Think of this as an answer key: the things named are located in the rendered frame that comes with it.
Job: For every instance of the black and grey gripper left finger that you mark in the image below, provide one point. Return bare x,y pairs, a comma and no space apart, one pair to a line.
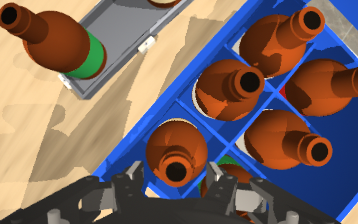
62,207

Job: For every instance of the dark grey tray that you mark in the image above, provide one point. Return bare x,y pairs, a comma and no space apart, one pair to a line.
122,26

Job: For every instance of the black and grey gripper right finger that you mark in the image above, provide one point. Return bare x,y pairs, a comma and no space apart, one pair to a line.
284,208

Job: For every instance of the blue plastic crate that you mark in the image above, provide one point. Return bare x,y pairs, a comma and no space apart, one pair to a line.
331,188

